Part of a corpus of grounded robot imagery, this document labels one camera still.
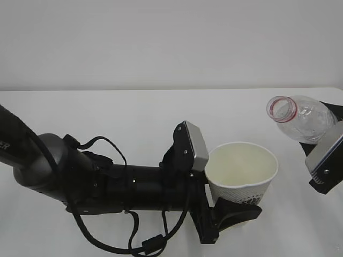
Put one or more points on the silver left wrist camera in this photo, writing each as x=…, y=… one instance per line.
x=188, y=152

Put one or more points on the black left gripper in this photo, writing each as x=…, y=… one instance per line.
x=185, y=192

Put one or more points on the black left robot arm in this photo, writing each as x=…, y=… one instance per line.
x=98, y=186

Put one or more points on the clear plastic water bottle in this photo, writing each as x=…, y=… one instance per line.
x=301, y=118

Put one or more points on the white paper cup green logo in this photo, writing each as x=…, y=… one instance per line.
x=240, y=172

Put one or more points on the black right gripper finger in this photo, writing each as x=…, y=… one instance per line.
x=307, y=148
x=333, y=108

